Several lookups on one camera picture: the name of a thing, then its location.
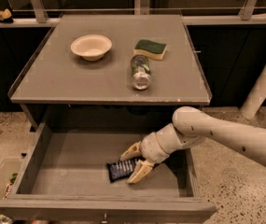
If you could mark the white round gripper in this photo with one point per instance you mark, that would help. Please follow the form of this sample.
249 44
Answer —
150 148

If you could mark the dark blue rxbar wrapper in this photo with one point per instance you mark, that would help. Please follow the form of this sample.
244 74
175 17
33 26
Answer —
121 169

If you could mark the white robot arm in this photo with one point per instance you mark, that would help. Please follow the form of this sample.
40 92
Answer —
188 128

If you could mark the open grey top drawer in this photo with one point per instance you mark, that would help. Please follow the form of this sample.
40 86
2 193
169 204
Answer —
64 177

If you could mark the grey cabinet counter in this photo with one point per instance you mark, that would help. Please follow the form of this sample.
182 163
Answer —
55 75

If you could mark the clear plastic bottle green label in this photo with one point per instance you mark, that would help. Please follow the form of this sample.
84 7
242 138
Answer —
141 73

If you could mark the green yellow sponge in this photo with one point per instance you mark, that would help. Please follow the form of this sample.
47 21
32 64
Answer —
150 49

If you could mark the white paper bowl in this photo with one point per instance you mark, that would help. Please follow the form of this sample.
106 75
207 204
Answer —
91 47

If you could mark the snack packets in bin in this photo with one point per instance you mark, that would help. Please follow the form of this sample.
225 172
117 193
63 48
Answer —
10 184

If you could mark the small yellow black object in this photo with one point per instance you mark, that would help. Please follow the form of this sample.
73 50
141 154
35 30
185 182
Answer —
6 16

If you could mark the metal drawer handle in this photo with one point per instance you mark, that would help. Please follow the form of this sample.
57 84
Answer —
105 221

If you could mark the metal railing frame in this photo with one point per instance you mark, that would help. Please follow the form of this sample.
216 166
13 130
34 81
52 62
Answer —
46 13

